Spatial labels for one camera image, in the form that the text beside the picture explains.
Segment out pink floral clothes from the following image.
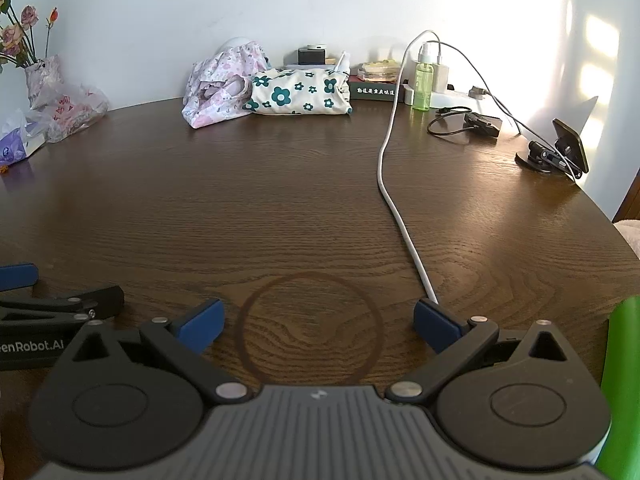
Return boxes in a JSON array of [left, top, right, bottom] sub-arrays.
[[181, 41, 271, 129]]

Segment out small dark box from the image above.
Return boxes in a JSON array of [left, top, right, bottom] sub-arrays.
[[297, 42, 328, 66]]

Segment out green plastic part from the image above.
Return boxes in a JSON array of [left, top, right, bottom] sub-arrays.
[[596, 295, 640, 480]]

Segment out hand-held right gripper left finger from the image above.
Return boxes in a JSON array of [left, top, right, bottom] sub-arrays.
[[52, 298, 254, 403]]

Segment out black phone holder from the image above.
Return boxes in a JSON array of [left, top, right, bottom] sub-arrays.
[[515, 139, 583, 181]]

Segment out green spray bottle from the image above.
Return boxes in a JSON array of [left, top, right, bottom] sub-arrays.
[[411, 42, 433, 110]]

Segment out yellow packet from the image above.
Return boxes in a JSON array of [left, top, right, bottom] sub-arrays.
[[357, 60, 401, 83]]

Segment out purple tissue pack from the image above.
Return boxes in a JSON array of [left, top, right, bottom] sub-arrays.
[[0, 109, 51, 166]]

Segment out white power strip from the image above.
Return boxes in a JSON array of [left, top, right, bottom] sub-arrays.
[[400, 82, 488, 111]]

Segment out white charger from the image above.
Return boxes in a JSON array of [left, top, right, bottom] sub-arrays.
[[431, 62, 451, 93]]

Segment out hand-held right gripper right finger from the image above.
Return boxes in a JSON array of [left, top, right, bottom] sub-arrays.
[[384, 298, 588, 405]]

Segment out white teal floral clothes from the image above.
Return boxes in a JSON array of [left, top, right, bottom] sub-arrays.
[[243, 67, 353, 117]]

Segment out clear plastic bag red print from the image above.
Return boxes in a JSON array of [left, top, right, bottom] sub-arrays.
[[37, 82, 110, 143]]

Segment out black cable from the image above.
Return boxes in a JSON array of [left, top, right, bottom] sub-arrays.
[[426, 105, 473, 137]]

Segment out white cable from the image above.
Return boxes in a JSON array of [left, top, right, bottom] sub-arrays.
[[376, 30, 443, 306]]

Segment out pink flower bouquet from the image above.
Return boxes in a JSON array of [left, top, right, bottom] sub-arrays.
[[0, 0, 60, 73]]

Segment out grey cable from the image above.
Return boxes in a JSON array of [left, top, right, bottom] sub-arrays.
[[430, 40, 581, 181]]

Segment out plastic wrapped vase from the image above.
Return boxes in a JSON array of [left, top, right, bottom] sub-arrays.
[[24, 55, 66, 111]]

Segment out black phone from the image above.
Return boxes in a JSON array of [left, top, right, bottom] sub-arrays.
[[551, 118, 590, 173]]

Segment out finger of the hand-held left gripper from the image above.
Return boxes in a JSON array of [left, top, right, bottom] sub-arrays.
[[0, 284, 125, 322], [0, 262, 40, 294]]

